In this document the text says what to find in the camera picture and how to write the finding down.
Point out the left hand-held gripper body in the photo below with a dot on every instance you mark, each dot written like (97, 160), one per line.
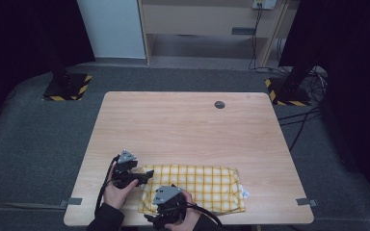
(123, 173)

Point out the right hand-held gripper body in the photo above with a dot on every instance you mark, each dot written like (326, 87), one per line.
(168, 205)

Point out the yellow plaid shirt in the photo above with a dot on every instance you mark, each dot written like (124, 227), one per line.
(212, 189)

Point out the person's left hand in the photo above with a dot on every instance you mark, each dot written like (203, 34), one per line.
(117, 197)

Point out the person's right hand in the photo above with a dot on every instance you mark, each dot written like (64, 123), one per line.
(189, 219)

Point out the grey tape piece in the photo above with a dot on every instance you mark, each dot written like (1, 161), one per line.
(74, 201)
(305, 202)

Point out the grey round table grommet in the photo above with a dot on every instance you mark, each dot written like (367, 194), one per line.
(219, 104)

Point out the black stand with striped base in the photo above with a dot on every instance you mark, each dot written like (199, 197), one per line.
(67, 88)
(289, 94)

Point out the white panel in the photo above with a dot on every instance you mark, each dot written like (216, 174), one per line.
(112, 29)

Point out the black curtain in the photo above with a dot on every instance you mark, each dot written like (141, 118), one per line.
(19, 48)
(356, 80)

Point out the grey label on shelf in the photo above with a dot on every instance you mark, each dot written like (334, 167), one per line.
(243, 31)

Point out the white power socket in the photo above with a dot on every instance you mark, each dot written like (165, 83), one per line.
(264, 4)

